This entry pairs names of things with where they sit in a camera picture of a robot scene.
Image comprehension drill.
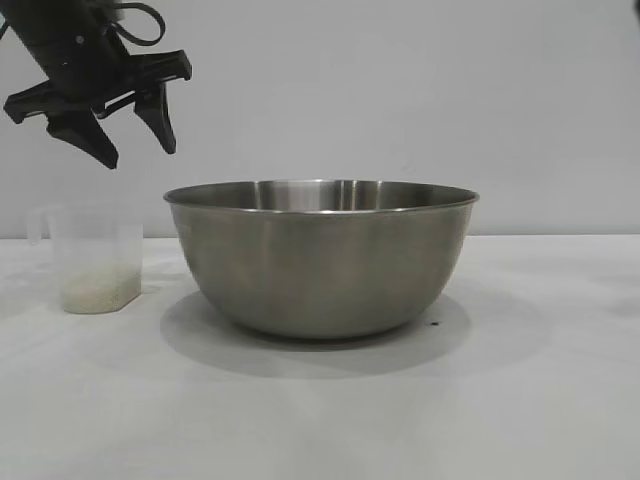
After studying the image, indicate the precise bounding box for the stainless steel mixing bowl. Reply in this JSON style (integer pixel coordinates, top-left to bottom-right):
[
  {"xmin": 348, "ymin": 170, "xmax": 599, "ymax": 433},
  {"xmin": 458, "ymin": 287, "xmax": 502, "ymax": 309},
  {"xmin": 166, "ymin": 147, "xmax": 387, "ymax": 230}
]
[{"xmin": 162, "ymin": 178, "xmax": 481, "ymax": 342}]

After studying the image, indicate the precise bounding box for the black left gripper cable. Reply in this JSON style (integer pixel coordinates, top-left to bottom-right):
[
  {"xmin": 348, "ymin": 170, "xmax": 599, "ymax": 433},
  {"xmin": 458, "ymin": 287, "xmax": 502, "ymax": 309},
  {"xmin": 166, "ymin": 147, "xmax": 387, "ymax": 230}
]
[{"xmin": 110, "ymin": 0, "xmax": 168, "ymax": 49}]

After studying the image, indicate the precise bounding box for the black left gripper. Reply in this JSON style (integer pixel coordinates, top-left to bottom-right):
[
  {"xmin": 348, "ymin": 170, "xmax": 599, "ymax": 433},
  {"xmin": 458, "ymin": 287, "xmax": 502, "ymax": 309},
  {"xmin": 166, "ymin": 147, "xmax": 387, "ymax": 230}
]
[{"xmin": 0, "ymin": 0, "xmax": 193, "ymax": 171}]

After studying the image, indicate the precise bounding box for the clear plastic measuring cup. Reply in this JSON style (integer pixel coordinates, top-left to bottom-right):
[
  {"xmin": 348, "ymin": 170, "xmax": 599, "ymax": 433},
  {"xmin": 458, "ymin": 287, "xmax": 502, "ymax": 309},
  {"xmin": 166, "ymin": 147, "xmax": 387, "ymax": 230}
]
[{"xmin": 25, "ymin": 201, "xmax": 145, "ymax": 316}]

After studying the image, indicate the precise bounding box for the white uncooked rice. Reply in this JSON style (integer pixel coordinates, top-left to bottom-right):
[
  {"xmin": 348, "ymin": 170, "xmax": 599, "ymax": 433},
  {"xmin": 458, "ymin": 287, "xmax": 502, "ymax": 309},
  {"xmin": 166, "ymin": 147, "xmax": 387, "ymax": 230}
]
[{"xmin": 61, "ymin": 269, "xmax": 142, "ymax": 316}]

